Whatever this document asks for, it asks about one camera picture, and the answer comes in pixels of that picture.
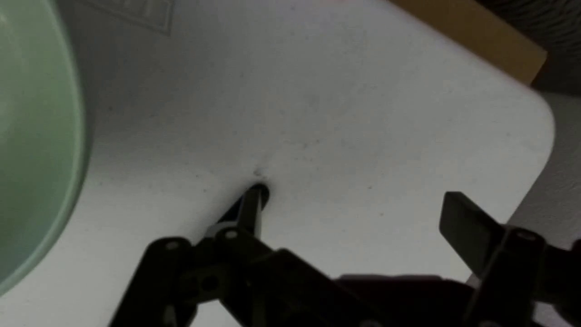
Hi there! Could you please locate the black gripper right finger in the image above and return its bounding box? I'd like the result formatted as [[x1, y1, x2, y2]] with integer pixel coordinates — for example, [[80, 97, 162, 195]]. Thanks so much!
[[438, 190, 581, 327]]

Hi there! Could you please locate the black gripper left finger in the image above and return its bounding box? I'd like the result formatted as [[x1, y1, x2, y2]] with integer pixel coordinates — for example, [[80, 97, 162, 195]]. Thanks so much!
[[107, 186, 378, 327]]

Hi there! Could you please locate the mint green bowl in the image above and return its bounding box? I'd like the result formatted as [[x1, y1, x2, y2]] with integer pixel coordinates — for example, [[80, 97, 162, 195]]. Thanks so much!
[[0, 0, 94, 299]]

